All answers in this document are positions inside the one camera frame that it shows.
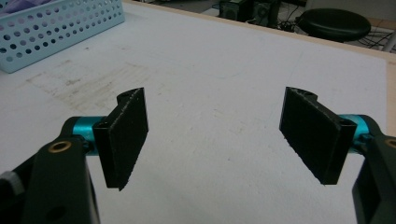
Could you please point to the black computer tower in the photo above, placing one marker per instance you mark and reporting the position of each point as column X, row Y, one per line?
column 235, row 11
column 264, row 12

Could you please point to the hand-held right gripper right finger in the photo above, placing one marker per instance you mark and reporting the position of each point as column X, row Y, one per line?
column 314, row 140

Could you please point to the light blue plastic basket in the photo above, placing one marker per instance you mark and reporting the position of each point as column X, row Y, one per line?
column 62, row 34

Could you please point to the white foam mat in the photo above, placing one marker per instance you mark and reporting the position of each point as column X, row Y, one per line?
column 218, row 93

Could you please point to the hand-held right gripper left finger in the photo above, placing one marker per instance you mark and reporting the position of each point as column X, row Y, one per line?
column 124, row 140

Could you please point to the black round stool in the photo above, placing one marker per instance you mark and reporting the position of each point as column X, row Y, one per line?
column 333, row 25

